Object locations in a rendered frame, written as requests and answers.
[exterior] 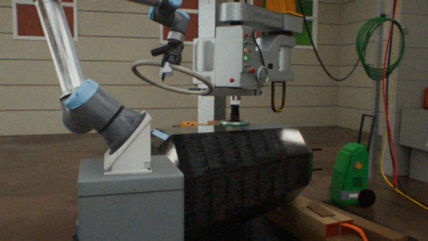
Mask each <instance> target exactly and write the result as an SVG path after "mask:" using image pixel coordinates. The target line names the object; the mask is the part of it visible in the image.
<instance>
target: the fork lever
mask: <svg viewBox="0 0 428 241"><path fill-rule="evenodd" d="M207 89H208V88H187V90H194V91H202V90H207ZM188 96H256V89H246V88H242V89H228V88H214V89H213V91H212V93H210V94H206V95H193V94H188Z"/></svg>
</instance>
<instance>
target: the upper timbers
mask: <svg viewBox="0 0 428 241"><path fill-rule="evenodd" d="M296 199H299V200H301V201H302V202H304V203H312V202H313V201H312V200H310V199H307V198H305V197H303V196H301V195H299V196H297V197H296ZM318 205H319V204H318ZM320 206H322V205H320ZM322 207H323V208H325V209H327V210H329V211H331V212H332V213H334V214H335V216H326V218H321V217H320V216H319V215H318V214H317V213H315V212H313V211H312V210H310V209H308V208H300V209H296V208H293V207H291V206H289V205H287V204H286V205H283V206H280V212H281V213H283V214H284V215H286V216H287V217H289V218H291V219H293V220H295V221H296V222H299V223H301V224H302V225H304V226H305V227H307V228H309V229H310V230H311V231H314V232H315V233H317V234H319V235H321V236H323V237H324V238H328V237H332V236H337V235H343V234H349V232H352V228H350V227H348V226H344V225H340V224H350V225H352V224H353V219H351V218H350V217H348V216H345V215H344V214H340V213H338V212H336V211H334V210H331V209H330V208H327V207H324V206H322ZM338 223H339V224H338Z"/></svg>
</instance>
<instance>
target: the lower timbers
mask: <svg viewBox="0 0 428 241"><path fill-rule="evenodd" d="M311 200H312V201H314V202H316V203H317V204H320V205H322V206H324V207H327V208H330V209H331V210H334V211H336V212H338V213H340V214H344V215H345V216H348V217H350V218H351V219H353V224H352V225H353V226H356V227H359V228H360V229H361V230H362V231H363V233H364V235H365V237H366V239H367V240H368V241H407V240H408V235H406V234H403V233H400V232H398V231H395V230H392V229H390V228H386V227H384V226H382V225H379V224H376V223H374V222H370V221H368V220H366V219H365V218H362V217H360V216H357V215H354V214H351V213H348V212H345V211H344V210H341V209H338V208H335V207H332V206H329V205H328V204H323V203H322V202H320V201H318V200H316V199H311ZM263 216H265V217H266V218H268V219H269V220H271V221H273V222H275V223H276V224H277V225H279V226H281V227H282V228H283V229H284V230H286V231H288V232H289V233H291V234H292V235H294V236H295V237H297V238H298V239H300V240H302V241H364V239H363V238H362V236H361V235H360V232H359V231H357V230H355V229H352V232H349V234H343V235H337V236H332V237H328V238H324V237H323V236H321V235H319V234H317V233H315V232H314V231H311V230H310V229H309V228H307V227H305V226H304V225H302V224H301V223H299V222H296V221H295V220H293V219H291V218H289V217H287V216H286V215H284V214H283V213H281V212H280V207H278V208H276V209H274V210H272V211H269V212H267V213H265V214H264V215H263Z"/></svg>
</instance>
